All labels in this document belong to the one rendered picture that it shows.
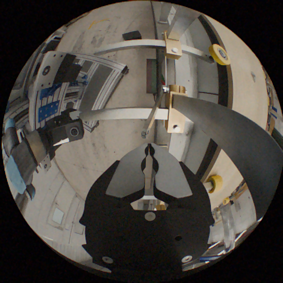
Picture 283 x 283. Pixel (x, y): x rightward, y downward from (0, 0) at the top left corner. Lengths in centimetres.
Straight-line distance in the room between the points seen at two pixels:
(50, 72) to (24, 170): 28
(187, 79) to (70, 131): 54
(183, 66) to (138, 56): 75
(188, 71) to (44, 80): 63
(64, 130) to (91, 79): 91
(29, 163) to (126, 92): 110
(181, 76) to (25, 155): 64
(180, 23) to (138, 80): 97
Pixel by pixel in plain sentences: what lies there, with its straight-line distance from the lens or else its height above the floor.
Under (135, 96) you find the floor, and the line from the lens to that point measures 112.
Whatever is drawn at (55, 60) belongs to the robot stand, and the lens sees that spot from 37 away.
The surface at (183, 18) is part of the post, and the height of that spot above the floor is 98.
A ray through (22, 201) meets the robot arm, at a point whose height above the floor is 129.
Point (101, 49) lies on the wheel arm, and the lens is 38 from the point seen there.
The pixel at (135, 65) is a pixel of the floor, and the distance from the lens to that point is 118.
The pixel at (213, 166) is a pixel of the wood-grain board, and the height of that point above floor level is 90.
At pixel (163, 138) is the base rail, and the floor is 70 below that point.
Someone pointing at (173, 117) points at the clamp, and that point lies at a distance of 26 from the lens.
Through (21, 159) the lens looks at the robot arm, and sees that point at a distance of 22.
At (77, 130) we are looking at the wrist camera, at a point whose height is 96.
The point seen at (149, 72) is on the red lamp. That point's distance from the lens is 42.
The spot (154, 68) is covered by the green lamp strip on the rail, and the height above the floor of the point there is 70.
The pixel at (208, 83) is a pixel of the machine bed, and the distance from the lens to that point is 49.
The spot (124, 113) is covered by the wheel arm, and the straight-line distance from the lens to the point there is 26.
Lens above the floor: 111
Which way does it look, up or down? 60 degrees down
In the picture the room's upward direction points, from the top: 175 degrees counter-clockwise
